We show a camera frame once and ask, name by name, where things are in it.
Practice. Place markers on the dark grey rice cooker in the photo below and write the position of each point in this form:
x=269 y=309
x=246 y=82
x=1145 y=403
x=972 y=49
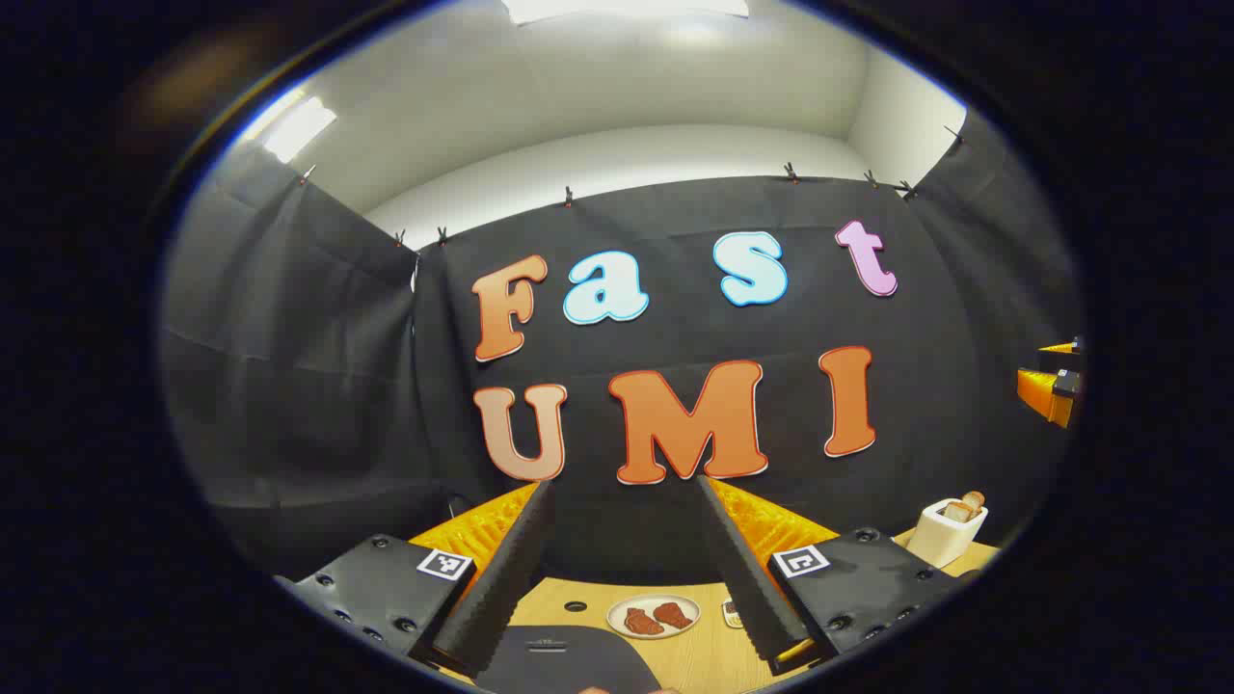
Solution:
x=559 y=665

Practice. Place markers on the round white plate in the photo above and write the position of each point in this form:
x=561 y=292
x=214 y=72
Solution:
x=654 y=601

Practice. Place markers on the white toaster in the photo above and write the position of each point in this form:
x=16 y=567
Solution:
x=940 y=545

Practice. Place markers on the red meat steak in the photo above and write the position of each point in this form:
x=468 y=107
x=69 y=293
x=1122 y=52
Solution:
x=641 y=622
x=675 y=614

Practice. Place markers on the toasted bread slice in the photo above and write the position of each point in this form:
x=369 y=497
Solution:
x=975 y=500
x=956 y=512

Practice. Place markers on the wide ceiling light panel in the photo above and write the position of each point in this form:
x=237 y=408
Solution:
x=627 y=10

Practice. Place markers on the black backdrop cloth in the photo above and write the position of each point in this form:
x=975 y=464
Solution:
x=289 y=386

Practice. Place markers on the row of black cloth clips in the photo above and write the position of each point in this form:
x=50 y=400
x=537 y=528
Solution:
x=791 y=173

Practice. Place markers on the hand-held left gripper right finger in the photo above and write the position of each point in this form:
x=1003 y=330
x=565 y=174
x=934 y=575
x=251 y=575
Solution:
x=747 y=578

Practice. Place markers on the small ceiling light panel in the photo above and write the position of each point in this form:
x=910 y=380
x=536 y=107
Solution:
x=299 y=127

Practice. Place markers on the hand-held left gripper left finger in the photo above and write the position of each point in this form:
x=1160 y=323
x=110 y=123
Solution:
x=501 y=578

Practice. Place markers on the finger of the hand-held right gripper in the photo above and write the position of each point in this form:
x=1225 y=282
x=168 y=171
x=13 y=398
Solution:
x=1046 y=395
x=1060 y=359

